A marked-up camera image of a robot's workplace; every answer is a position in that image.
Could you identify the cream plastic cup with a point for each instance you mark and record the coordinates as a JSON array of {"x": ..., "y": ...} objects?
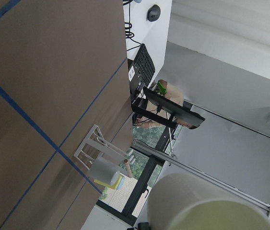
[{"x": 181, "y": 201}]

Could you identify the black monitor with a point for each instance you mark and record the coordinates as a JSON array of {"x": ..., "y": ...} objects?
[{"x": 167, "y": 105}]

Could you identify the seated person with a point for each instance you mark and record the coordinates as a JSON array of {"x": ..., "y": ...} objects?
[{"x": 171, "y": 93}]

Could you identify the black computer mouse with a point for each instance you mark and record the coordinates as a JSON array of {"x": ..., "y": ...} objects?
[{"x": 153, "y": 13}]

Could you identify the grey plastic cup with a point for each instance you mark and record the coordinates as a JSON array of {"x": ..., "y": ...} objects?
[{"x": 104, "y": 171}]

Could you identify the black keyboard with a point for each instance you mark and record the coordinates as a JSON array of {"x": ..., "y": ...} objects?
[{"x": 144, "y": 64}]

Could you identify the white wire cup rack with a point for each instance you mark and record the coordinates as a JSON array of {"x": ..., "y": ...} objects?
[{"x": 95, "y": 139}]

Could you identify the yellow plastic cup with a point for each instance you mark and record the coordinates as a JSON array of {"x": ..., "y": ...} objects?
[{"x": 114, "y": 186}]

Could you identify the aluminium frame post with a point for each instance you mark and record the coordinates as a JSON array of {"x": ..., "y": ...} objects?
[{"x": 139, "y": 144}]

